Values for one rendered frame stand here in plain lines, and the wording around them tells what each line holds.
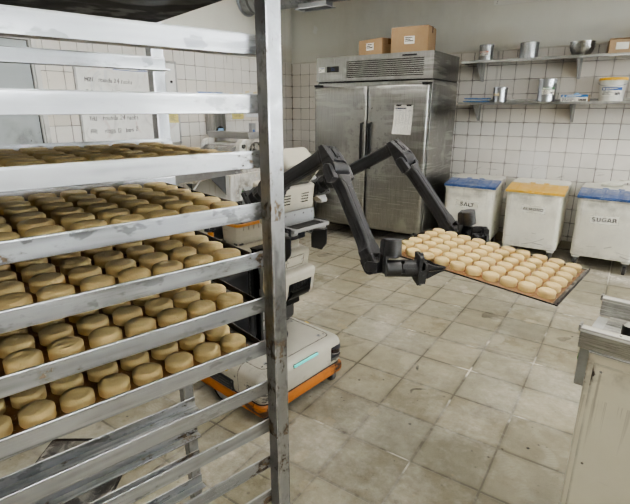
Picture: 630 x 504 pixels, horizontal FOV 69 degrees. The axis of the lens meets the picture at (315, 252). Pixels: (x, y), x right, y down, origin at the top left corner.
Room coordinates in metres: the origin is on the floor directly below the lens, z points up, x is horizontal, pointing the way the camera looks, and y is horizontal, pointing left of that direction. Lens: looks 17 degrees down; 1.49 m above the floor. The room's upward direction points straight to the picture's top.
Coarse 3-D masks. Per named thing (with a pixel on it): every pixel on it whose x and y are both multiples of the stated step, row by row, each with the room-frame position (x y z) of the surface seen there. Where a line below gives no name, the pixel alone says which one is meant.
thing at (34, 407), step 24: (192, 336) 0.83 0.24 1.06; (216, 336) 0.84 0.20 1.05; (240, 336) 0.83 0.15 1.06; (120, 360) 0.74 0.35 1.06; (144, 360) 0.74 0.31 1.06; (168, 360) 0.74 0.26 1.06; (192, 360) 0.75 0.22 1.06; (48, 384) 0.69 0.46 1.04; (72, 384) 0.67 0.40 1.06; (96, 384) 0.69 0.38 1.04; (120, 384) 0.66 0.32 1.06; (144, 384) 0.68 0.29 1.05; (0, 408) 0.61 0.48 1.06; (24, 408) 0.60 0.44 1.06; (48, 408) 0.60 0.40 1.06; (72, 408) 0.61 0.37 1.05; (0, 432) 0.55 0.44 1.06
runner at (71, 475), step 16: (224, 400) 0.74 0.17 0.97; (240, 400) 0.76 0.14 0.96; (192, 416) 0.70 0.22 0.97; (208, 416) 0.72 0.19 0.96; (160, 432) 0.66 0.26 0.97; (176, 432) 0.68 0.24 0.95; (112, 448) 0.61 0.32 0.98; (128, 448) 0.63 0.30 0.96; (144, 448) 0.64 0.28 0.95; (80, 464) 0.58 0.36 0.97; (96, 464) 0.59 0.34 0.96; (112, 464) 0.61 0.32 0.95; (48, 480) 0.55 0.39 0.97; (64, 480) 0.56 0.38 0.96; (80, 480) 0.58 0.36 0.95; (16, 496) 0.52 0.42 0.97; (32, 496) 0.54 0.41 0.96
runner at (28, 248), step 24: (168, 216) 0.69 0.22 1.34; (192, 216) 0.72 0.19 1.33; (216, 216) 0.75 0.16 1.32; (240, 216) 0.78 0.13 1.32; (24, 240) 0.57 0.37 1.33; (48, 240) 0.59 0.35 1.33; (72, 240) 0.60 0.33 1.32; (96, 240) 0.62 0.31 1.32; (120, 240) 0.64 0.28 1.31; (0, 264) 0.55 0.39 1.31
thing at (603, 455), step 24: (600, 360) 1.14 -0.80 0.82; (624, 360) 1.11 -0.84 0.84; (600, 384) 1.13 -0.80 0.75; (624, 384) 1.10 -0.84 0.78; (600, 408) 1.13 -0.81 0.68; (624, 408) 1.09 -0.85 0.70; (576, 432) 1.16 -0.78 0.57; (600, 432) 1.12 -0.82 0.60; (624, 432) 1.08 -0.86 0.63; (576, 456) 1.15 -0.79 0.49; (600, 456) 1.11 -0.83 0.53; (624, 456) 1.07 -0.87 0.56; (576, 480) 1.14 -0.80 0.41; (600, 480) 1.10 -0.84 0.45; (624, 480) 1.07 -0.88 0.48
